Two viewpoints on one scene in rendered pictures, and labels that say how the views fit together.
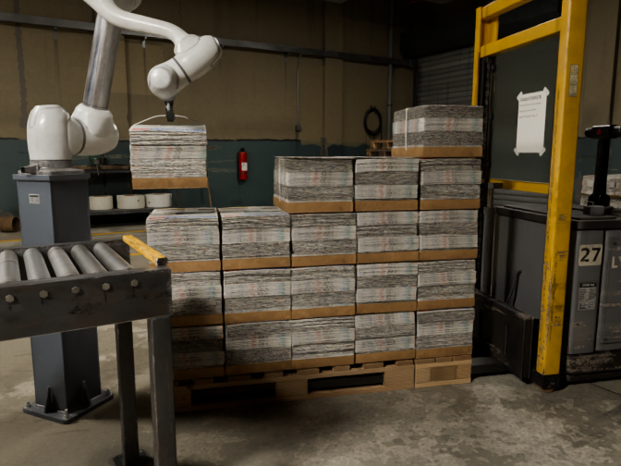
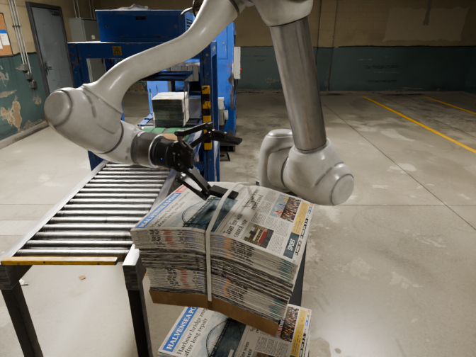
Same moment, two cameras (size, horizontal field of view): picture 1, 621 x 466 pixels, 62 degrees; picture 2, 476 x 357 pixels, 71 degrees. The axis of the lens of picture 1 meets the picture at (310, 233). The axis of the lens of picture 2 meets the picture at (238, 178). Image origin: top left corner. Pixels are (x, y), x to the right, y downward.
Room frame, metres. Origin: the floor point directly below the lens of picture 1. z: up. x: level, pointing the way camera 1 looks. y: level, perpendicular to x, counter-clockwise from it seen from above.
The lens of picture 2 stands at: (2.59, -0.06, 1.60)
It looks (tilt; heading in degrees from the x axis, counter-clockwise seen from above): 23 degrees down; 121
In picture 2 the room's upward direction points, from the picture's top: straight up
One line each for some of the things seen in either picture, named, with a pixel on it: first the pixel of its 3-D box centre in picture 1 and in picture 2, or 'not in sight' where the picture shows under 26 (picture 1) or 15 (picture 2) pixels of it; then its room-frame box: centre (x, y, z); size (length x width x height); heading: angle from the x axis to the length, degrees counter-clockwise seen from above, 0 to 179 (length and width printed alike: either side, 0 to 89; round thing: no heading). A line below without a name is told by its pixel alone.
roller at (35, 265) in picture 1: (36, 270); (93, 229); (1.35, 0.73, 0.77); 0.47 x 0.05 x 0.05; 30
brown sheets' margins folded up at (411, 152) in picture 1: (430, 247); not in sight; (2.48, -0.59, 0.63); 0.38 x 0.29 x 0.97; 12
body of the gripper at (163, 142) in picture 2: not in sight; (176, 155); (2.05, 0.55, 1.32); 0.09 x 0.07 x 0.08; 10
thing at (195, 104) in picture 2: not in sight; (181, 114); (0.07, 2.92, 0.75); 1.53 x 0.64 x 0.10; 120
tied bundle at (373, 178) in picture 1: (373, 182); not in sight; (2.42, -0.29, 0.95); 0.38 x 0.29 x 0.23; 11
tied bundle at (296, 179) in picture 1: (310, 183); not in sight; (2.36, 0.00, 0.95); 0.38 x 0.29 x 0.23; 13
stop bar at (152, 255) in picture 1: (142, 248); (59, 261); (1.48, 0.49, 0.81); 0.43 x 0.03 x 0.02; 30
